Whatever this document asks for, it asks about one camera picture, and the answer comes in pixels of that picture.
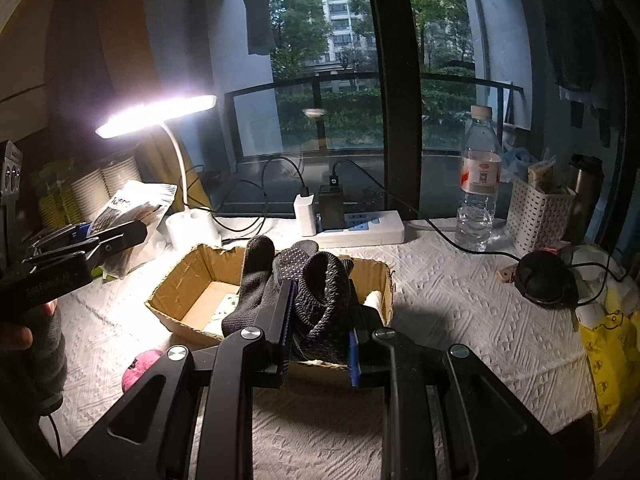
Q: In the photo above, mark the white charger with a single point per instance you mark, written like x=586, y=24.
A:
x=306, y=215

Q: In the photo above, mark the white printed plastic bag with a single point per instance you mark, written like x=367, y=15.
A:
x=145, y=200

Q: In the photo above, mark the black window frame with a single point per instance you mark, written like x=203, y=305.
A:
x=395, y=85

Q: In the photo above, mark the white paper cup pack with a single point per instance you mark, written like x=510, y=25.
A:
x=100, y=185

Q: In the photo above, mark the blue plastic bag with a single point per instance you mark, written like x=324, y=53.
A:
x=517, y=162

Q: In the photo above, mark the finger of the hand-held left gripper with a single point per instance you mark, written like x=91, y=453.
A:
x=125, y=237
x=75, y=232

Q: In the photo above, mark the black charger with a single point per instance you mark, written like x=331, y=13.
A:
x=331, y=210

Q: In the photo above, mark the small red box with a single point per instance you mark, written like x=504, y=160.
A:
x=551, y=251

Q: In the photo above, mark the grey curtain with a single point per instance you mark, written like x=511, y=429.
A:
x=70, y=60

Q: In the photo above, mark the white power strip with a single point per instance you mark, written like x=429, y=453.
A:
x=370, y=230

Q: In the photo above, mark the pink plush ball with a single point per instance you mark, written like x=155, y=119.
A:
x=142, y=367

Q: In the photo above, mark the steel thermos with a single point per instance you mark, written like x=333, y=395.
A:
x=585, y=195

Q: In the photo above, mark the balcony railing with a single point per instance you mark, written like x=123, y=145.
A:
x=300, y=82

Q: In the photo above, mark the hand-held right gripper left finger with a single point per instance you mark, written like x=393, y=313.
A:
x=289, y=325

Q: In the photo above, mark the clear water bottle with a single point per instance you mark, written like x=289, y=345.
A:
x=477, y=200

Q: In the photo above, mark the dark grey knit glove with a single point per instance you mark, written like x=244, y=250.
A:
x=320, y=285

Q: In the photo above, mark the hanging grey garment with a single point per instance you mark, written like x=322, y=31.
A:
x=257, y=15

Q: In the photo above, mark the white embossed tablecloth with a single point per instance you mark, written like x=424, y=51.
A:
x=450, y=310

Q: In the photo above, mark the yellow curtain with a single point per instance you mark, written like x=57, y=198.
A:
x=125, y=35

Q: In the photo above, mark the cardboard box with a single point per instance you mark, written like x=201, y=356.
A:
x=185, y=280

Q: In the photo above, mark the hanging dark sweater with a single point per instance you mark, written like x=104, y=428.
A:
x=575, y=45

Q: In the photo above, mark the person's left hand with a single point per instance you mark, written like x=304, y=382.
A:
x=15, y=337

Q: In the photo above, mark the snack packets in basket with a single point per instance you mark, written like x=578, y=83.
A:
x=545, y=175

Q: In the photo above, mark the white perforated basket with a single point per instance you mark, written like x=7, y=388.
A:
x=540, y=220

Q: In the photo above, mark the white desk lamp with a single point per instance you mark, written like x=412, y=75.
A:
x=150, y=112

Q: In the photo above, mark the black round device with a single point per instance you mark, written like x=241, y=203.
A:
x=542, y=275

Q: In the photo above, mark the pale yellow tissue pack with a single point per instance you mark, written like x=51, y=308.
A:
x=622, y=300

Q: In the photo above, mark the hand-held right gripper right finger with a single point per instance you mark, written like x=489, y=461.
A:
x=354, y=360

